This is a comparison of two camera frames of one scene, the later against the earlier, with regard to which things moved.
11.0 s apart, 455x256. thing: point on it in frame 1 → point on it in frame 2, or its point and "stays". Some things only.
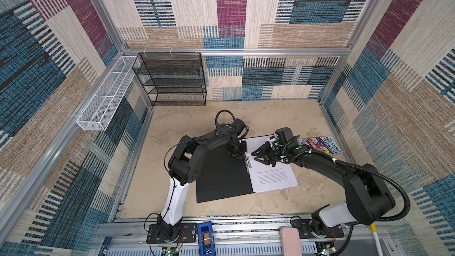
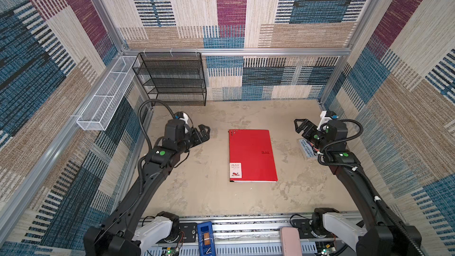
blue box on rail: (206, 239) stays
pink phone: (290, 241) stays
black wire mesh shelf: (172, 79) stays
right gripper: (264, 149) → (311, 127)
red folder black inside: (222, 175) → (251, 156)
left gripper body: (237, 149) → (184, 146)
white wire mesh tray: (96, 115) stays
